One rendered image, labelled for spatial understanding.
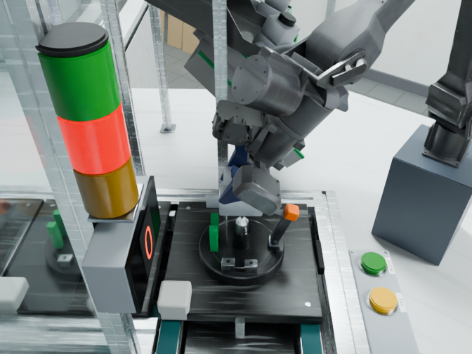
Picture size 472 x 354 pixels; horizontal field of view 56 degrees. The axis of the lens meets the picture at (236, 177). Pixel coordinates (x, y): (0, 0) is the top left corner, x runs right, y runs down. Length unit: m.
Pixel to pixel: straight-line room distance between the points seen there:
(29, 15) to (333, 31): 0.34
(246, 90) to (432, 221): 0.50
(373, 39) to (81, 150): 0.34
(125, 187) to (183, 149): 0.77
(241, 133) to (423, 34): 2.77
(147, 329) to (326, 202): 0.41
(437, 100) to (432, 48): 2.47
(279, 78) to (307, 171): 0.62
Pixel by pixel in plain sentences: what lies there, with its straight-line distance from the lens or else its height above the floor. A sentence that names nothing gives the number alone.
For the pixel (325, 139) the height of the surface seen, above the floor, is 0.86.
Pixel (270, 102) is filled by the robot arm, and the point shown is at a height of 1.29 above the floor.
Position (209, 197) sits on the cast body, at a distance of 0.65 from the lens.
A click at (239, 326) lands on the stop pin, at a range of 0.68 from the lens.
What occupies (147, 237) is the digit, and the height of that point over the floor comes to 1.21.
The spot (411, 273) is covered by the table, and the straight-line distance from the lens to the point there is 0.92.
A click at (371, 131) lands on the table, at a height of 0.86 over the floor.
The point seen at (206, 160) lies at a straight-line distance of 1.10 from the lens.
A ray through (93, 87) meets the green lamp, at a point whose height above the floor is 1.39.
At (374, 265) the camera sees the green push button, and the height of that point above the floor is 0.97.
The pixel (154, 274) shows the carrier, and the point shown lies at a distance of 0.73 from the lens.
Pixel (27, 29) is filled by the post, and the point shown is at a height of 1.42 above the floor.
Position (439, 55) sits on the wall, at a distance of 3.25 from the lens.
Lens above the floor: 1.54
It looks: 40 degrees down
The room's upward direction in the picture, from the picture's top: straight up
